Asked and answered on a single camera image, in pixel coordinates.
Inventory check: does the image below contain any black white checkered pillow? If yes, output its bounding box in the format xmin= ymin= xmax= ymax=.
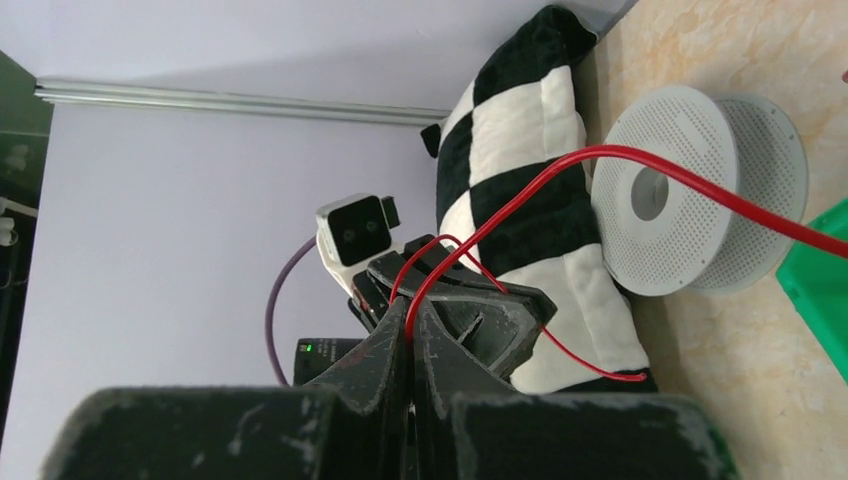
xmin=422 ymin=5 xmax=657 ymax=394

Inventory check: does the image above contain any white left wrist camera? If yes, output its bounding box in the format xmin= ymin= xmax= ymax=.
xmin=316 ymin=193 xmax=401 ymax=297

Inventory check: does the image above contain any green plastic bin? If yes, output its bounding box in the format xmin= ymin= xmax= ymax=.
xmin=775 ymin=197 xmax=848 ymax=386

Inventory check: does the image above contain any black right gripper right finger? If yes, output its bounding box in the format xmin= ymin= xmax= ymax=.
xmin=413 ymin=302 xmax=740 ymax=479

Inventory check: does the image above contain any grey perforated cable spool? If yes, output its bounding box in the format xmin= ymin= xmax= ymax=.
xmin=591 ymin=85 xmax=809 ymax=296

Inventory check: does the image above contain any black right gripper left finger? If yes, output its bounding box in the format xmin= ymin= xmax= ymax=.
xmin=41 ymin=298 xmax=409 ymax=479

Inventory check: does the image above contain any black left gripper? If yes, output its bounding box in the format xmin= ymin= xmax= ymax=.
xmin=348 ymin=234 xmax=558 ymax=378

